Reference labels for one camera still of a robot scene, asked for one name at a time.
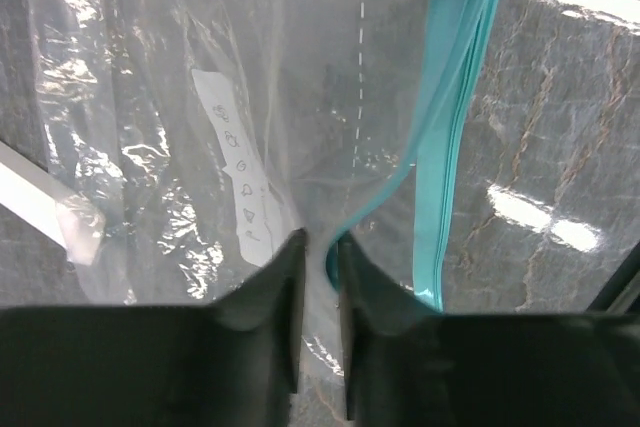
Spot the clear zip top bag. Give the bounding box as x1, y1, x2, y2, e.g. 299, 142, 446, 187
29, 0, 499, 382

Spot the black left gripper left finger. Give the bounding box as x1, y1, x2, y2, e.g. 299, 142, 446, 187
1, 229, 306, 426

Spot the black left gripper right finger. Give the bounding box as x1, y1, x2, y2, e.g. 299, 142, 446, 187
337, 239, 639, 426

